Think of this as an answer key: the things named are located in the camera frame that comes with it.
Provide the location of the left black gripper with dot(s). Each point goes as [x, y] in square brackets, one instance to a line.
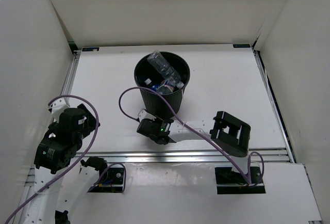
[89, 122]

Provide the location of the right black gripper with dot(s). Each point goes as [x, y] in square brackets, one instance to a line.
[158, 121]

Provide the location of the clear bottle blue label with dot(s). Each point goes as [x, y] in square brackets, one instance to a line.
[154, 86]

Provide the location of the clear water bottle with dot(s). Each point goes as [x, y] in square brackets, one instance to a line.
[164, 68]

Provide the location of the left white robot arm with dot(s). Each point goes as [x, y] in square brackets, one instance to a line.
[60, 143]

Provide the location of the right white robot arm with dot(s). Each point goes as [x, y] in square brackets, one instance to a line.
[226, 133]

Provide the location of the black plastic waste bin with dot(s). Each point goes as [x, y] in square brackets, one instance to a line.
[146, 75]

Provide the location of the left blue corner label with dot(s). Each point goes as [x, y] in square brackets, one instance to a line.
[90, 49]

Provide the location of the aluminium front rail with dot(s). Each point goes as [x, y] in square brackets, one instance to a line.
[208, 156]

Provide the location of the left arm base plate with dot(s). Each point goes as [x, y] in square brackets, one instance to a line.
[112, 180]

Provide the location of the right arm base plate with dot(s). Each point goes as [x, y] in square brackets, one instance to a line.
[232, 183]

